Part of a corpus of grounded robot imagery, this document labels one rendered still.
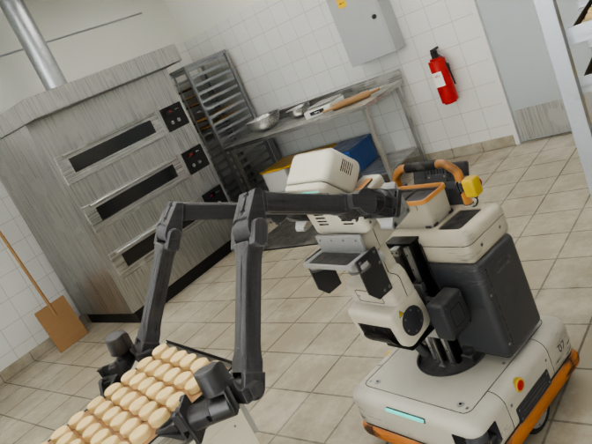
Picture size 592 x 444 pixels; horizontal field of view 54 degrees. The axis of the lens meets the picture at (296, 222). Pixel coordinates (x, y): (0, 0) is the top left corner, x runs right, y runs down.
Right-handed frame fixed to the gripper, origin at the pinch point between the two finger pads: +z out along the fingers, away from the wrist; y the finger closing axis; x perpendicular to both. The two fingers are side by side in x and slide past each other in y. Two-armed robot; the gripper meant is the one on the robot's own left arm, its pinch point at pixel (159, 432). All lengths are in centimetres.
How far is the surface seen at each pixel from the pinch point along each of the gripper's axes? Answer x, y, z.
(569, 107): -2, -32, -106
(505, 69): 410, 46, -188
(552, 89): 391, 74, -213
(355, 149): 442, 60, -44
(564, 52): -2, -41, -108
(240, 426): 14.0, 15.8, -10.8
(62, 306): 350, 55, 247
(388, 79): 461, 18, -99
